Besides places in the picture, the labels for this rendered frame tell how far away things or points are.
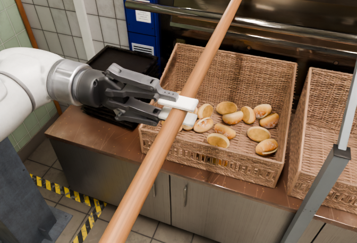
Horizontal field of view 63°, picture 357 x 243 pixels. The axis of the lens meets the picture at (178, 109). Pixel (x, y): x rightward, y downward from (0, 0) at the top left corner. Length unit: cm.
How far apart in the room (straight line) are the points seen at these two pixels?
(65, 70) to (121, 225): 33
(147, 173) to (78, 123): 103
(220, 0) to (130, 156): 76
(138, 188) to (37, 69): 33
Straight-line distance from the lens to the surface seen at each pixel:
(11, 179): 144
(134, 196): 43
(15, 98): 61
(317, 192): 101
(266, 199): 118
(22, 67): 64
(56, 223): 185
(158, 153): 47
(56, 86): 62
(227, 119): 134
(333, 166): 91
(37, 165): 215
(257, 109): 139
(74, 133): 141
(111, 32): 162
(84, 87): 59
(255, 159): 109
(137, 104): 59
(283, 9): 131
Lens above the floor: 156
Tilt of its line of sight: 43 degrees down
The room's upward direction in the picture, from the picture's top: straight up
